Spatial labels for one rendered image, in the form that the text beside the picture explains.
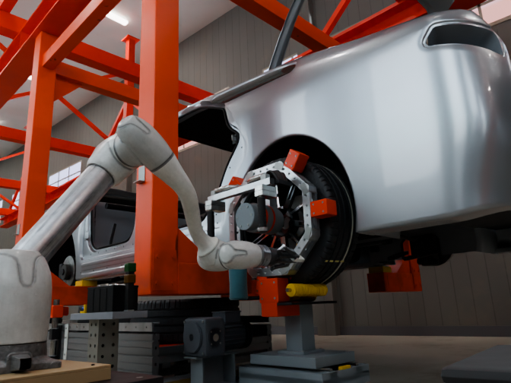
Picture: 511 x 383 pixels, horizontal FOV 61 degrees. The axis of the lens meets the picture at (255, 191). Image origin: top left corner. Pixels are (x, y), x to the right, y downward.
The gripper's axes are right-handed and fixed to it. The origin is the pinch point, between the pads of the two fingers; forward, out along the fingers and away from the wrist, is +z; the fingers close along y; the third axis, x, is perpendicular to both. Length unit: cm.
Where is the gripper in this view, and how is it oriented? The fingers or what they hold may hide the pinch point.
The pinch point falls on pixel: (296, 258)
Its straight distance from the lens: 190.7
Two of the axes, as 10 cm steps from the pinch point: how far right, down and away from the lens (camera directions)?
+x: -5.3, -5.4, 6.6
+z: 7.1, 1.5, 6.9
